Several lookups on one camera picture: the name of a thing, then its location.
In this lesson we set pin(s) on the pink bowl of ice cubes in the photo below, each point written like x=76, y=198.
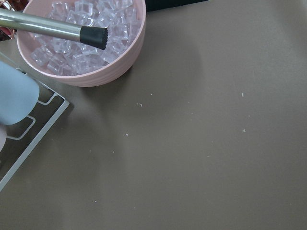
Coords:
x=26, y=45

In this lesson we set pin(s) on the blue cup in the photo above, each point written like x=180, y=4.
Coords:
x=18, y=95

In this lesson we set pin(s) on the white wire cup rack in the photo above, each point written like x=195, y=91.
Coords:
x=22, y=137

